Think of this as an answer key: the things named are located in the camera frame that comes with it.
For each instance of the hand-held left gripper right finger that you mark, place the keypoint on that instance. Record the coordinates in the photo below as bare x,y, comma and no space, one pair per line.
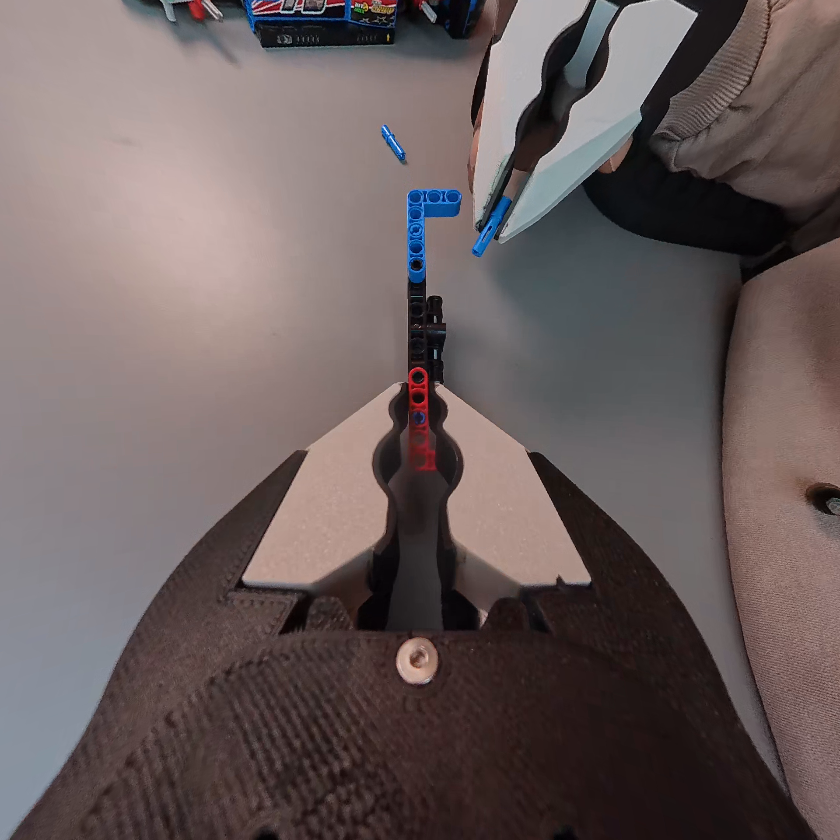
512,518

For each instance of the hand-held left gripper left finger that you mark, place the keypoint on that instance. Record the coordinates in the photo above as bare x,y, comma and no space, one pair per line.
328,518

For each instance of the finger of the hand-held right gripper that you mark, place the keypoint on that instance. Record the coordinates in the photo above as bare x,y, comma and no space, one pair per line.
604,118
505,98

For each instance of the blue connector pin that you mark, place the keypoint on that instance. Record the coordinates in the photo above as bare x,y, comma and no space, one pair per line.
394,143
492,226

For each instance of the black red blue beam assembly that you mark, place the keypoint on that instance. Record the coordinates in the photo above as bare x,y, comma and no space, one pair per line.
418,262

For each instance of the partly built toy race car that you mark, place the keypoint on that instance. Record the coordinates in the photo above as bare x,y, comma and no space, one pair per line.
328,23

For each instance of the person's right forearm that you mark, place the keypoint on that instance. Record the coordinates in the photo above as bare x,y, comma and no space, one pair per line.
754,118

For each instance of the grey desk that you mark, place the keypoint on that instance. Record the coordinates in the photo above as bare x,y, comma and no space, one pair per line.
164,328

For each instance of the person's right hand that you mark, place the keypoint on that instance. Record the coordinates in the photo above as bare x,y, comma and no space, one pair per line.
474,164

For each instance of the black knit cloth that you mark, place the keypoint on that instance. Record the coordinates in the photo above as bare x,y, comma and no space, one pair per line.
689,210

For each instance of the person's beige coat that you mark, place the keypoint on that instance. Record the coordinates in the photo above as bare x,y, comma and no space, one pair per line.
787,459

